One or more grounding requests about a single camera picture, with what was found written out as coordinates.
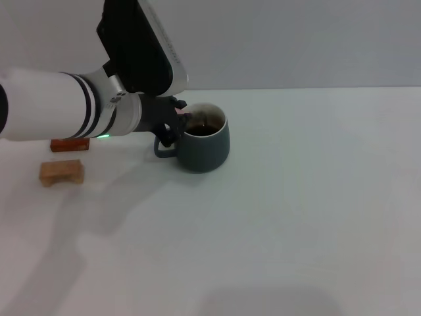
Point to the red-brown wooden block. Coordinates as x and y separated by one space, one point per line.
70 145

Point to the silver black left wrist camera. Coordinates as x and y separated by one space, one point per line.
141 49

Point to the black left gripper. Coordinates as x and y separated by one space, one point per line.
156 112

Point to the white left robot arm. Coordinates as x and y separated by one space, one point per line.
49 102

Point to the light tan wooden block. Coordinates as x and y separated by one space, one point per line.
62 169

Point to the dark coffee liquid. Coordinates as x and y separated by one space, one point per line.
205 130

